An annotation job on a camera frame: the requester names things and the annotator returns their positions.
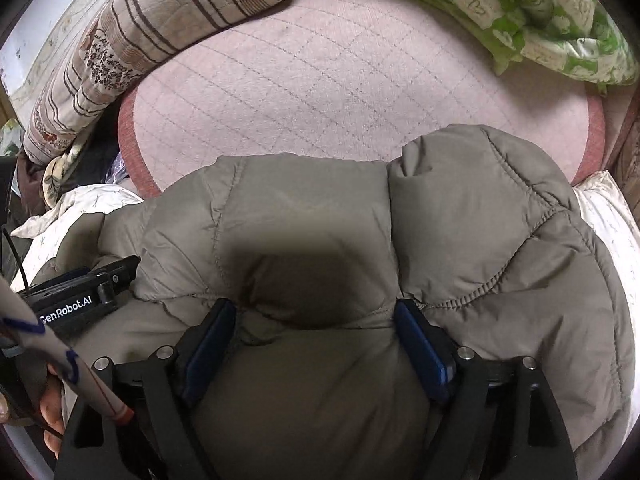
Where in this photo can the pink quilted mat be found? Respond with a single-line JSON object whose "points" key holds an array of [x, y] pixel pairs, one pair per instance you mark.
{"points": [[350, 85]]}

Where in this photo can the white floral bedsheet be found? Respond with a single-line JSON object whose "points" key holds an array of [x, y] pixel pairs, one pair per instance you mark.
{"points": [[605, 210]]}

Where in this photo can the shiny plastic bag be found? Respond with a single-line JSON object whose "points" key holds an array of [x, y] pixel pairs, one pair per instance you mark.
{"points": [[119, 166]]}

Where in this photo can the green patterned quilt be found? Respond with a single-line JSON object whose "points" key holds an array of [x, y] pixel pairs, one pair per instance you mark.
{"points": [[525, 10]]}

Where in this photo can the person's left hand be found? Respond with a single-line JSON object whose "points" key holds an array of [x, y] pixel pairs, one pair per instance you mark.
{"points": [[52, 410]]}

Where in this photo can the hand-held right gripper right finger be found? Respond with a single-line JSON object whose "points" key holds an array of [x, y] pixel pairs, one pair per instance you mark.
{"points": [[420, 350]]}

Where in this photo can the cream floral cloth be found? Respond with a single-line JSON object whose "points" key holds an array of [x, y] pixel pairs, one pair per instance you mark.
{"points": [[62, 170]]}

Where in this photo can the floral printed bag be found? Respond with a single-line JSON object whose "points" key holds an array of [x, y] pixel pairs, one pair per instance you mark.
{"points": [[11, 137]]}

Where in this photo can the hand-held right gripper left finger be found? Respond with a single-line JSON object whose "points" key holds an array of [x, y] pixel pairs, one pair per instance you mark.
{"points": [[210, 350]]}

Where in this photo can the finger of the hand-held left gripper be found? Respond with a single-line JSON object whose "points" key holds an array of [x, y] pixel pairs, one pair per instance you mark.
{"points": [[122, 271]]}

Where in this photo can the olive grey puffer jacket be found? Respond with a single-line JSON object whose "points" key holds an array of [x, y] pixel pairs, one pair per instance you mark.
{"points": [[310, 210]]}

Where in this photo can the striped floral pillow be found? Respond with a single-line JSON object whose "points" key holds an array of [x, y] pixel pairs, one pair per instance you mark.
{"points": [[125, 35]]}

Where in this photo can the brown cloth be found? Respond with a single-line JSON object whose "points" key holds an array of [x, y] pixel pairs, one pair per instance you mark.
{"points": [[32, 185]]}

